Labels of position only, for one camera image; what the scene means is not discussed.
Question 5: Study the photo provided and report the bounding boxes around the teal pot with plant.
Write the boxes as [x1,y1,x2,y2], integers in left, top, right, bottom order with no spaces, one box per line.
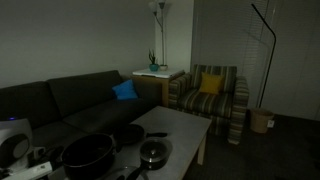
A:
[148,49,160,73]

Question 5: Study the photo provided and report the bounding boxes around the large black cooking pot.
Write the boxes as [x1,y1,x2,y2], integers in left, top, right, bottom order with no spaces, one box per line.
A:
[48,133,118,180]

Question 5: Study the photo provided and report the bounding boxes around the wooden side table white top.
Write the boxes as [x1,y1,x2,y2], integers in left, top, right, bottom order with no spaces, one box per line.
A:
[129,67,186,108]

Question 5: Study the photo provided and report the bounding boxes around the blue throw pillow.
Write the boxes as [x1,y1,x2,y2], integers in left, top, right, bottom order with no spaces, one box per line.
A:
[111,79,139,102]

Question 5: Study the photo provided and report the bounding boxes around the white coffee table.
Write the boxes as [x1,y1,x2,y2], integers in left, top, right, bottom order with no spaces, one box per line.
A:
[41,105,213,180]

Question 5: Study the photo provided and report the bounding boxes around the striped armchair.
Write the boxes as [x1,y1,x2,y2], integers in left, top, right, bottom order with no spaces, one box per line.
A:
[167,64,250,146]

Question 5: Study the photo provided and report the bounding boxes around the yellow cushion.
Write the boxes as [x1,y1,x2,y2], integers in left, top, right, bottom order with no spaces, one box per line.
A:
[198,72,225,96]

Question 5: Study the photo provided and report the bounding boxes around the black frying pan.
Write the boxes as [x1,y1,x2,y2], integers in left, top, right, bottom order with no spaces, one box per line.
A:
[112,123,169,146]

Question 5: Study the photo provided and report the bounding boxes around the multi-head white floor lamp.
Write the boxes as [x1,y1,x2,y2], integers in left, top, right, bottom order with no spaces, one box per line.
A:
[148,0,168,68]

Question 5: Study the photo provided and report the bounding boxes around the small glass saucepan lid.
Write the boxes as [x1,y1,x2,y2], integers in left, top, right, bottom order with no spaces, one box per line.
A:
[139,137,173,164]

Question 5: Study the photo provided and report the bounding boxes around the small metal saucepan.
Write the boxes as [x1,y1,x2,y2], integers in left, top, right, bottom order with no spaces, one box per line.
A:
[125,156,169,180]

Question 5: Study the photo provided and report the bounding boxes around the dark grey fabric sofa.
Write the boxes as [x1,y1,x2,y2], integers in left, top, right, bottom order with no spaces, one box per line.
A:
[0,69,164,180]

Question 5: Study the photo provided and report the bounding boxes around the window blinds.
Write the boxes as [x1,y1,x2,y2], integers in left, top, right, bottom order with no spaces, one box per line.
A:
[191,0,278,108]

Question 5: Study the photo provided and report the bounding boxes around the beige waste bin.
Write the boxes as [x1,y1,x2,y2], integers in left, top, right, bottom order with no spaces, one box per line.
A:
[249,108,275,135]

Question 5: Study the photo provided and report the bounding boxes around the black arc floor lamp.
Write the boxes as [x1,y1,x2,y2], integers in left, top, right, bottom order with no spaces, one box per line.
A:
[250,3,277,109]

